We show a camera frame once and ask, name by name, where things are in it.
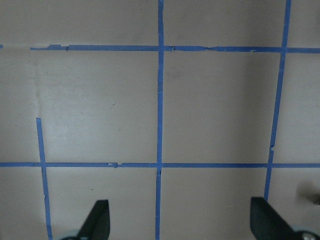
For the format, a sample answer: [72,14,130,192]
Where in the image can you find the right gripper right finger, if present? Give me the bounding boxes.
[249,197,296,240]

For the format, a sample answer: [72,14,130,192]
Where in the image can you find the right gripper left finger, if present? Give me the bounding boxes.
[76,199,111,240]

